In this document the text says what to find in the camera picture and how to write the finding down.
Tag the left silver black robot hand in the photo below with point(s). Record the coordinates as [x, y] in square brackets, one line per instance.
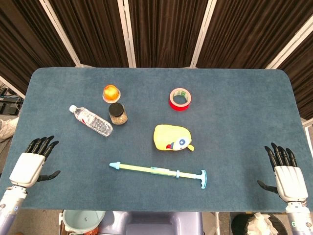
[27, 166]

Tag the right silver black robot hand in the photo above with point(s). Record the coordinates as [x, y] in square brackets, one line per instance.
[289, 181]

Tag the clear light blue syringe barrel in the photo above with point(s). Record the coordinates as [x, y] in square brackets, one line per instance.
[137, 167]

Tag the lavender robot base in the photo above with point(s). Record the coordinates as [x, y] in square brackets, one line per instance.
[151, 225]

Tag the white sneaker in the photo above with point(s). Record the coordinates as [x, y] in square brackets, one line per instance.
[6, 127]

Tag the crumpled white paper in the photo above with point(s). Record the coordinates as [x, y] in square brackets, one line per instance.
[259, 222]

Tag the black trash bin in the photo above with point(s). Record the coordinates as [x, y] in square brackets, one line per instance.
[238, 225]

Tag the pale green plastic bucket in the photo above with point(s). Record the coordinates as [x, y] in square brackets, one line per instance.
[80, 220]

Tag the blue table cloth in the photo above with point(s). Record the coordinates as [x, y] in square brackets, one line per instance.
[220, 147]

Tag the clear plastic water bottle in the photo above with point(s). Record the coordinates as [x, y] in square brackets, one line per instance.
[93, 121]

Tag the glass jar black lid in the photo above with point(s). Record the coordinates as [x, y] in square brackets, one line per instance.
[116, 110]

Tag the dark brown curtain panel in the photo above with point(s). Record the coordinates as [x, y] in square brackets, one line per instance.
[303, 73]
[24, 36]
[244, 29]
[166, 29]
[93, 29]

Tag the orange fruit jelly cup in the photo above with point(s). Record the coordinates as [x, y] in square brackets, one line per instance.
[110, 93]

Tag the yellow plush toy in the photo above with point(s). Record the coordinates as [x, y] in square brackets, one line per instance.
[168, 137]

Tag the red tape roll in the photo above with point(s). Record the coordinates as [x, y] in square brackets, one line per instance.
[179, 107]

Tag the white screen frame post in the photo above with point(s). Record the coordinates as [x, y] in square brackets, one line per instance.
[126, 34]
[308, 123]
[203, 34]
[288, 49]
[12, 89]
[61, 31]

